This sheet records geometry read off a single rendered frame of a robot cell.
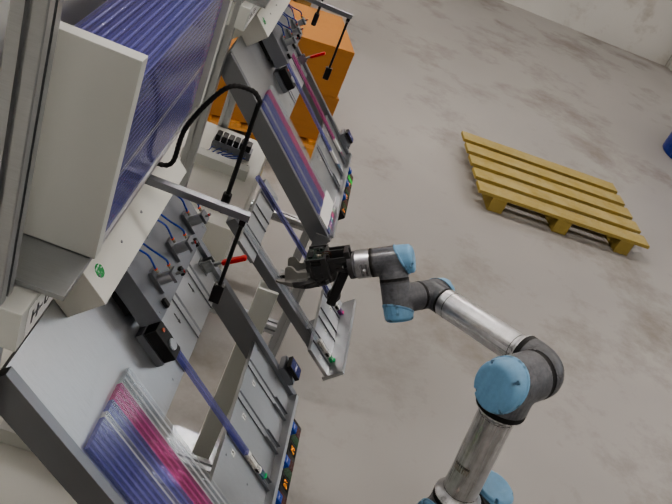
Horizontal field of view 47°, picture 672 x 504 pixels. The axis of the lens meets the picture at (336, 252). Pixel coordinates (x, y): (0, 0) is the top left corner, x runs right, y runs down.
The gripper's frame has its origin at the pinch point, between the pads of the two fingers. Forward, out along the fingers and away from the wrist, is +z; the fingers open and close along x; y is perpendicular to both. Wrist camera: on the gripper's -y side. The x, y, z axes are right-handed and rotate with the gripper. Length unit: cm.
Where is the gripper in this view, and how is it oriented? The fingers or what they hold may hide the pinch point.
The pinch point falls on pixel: (281, 280)
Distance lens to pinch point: 205.6
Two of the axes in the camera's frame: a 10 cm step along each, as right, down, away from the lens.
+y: -2.2, -8.4, -5.0
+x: -1.2, 5.3, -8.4
